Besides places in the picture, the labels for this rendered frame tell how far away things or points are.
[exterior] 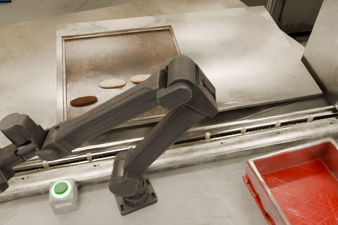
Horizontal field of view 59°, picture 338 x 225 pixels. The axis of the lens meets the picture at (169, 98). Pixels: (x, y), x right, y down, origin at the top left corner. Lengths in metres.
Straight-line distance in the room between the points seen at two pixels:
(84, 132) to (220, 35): 0.91
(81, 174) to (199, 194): 0.38
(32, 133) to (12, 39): 1.08
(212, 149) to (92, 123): 0.49
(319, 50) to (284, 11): 1.76
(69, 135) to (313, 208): 0.75
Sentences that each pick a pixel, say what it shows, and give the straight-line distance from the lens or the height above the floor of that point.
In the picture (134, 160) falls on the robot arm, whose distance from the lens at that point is 0.79.
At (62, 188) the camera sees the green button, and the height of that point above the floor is 0.91.
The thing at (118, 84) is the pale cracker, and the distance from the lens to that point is 1.19.
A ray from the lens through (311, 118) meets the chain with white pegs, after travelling 1.27.
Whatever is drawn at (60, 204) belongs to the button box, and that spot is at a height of 0.88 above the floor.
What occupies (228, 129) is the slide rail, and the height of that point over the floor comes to 0.85.
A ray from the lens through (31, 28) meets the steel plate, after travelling 1.89.
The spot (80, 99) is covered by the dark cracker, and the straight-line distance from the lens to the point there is 1.16.
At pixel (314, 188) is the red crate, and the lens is 1.12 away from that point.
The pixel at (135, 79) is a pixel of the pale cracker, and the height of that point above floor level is 0.93.
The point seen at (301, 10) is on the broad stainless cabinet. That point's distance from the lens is 3.23.
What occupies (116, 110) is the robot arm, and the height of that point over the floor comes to 1.23.
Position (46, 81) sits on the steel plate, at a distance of 1.46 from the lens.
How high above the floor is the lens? 1.69
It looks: 43 degrees down
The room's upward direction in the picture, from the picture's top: 1 degrees clockwise
